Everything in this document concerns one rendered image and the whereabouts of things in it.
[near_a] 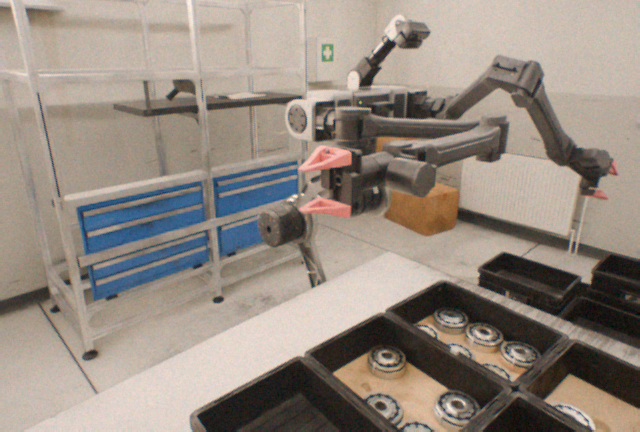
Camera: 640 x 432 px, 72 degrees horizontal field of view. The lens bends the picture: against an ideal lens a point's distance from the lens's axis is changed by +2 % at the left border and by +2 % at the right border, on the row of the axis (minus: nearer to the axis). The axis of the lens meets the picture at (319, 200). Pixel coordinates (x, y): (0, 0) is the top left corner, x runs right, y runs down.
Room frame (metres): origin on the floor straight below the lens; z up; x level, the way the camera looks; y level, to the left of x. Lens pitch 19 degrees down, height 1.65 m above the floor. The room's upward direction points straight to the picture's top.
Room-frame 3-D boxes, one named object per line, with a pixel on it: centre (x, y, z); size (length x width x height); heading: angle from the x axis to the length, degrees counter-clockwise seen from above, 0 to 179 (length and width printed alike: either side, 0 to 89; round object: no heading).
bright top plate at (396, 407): (0.81, -0.14, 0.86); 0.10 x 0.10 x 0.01
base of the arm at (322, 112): (1.31, -0.03, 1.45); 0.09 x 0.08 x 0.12; 134
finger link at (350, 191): (0.65, -0.01, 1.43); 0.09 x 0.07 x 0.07; 135
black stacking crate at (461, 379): (0.86, -0.19, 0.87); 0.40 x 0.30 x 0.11; 40
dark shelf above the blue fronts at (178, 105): (3.01, 0.69, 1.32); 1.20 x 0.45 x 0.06; 134
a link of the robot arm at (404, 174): (0.73, -0.15, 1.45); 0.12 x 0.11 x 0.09; 135
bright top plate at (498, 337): (1.10, -0.48, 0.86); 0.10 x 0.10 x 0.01
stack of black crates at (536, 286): (1.98, -1.05, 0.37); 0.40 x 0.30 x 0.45; 44
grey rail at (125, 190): (2.69, 0.73, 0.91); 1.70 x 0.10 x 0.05; 134
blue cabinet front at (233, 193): (2.94, 0.42, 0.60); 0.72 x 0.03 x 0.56; 134
